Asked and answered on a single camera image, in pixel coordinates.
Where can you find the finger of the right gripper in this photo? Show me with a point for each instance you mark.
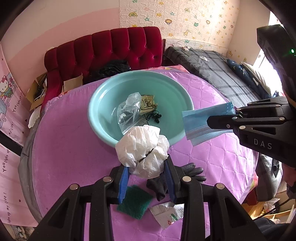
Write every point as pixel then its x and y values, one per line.
pixel 222 121
pixel 251 110

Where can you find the blue face mask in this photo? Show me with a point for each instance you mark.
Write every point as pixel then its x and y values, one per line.
pixel 195 122

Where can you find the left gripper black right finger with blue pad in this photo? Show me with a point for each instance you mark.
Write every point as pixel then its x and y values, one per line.
pixel 210 212

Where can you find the white plastic bag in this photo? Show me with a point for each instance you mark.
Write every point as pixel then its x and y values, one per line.
pixel 143 151

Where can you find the red velvet tufted sofa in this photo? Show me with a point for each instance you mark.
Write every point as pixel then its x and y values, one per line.
pixel 141 47

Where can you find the beige printed pouch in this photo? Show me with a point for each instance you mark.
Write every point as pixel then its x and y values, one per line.
pixel 147 104

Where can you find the dark plaid bed blanket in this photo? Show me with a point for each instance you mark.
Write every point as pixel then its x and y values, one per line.
pixel 212 67

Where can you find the black earphones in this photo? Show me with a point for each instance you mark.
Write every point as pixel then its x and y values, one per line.
pixel 154 115

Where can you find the clear zip plastic bag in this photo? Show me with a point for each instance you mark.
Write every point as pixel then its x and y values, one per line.
pixel 128 114

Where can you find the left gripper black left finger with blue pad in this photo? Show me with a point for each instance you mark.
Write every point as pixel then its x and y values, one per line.
pixel 66 219

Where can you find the black knit gloves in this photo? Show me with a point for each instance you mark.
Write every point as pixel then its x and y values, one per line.
pixel 159 187

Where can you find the teal plastic basin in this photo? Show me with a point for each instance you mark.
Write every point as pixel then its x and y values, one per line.
pixel 169 94

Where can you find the green scouring pad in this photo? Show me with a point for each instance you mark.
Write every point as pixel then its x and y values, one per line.
pixel 135 203

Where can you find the black garment on sofa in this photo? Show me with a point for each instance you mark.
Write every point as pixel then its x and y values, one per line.
pixel 112 68

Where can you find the cardboard box with cables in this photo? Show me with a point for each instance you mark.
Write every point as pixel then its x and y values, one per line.
pixel 37 91

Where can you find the navy star pillow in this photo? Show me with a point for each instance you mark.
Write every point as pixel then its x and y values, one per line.
pixel 248 79

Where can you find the white green printed packet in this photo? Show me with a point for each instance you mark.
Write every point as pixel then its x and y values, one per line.
pixel 167 213

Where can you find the pink cartoon curtain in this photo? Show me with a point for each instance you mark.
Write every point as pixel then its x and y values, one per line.
pixel 15 113

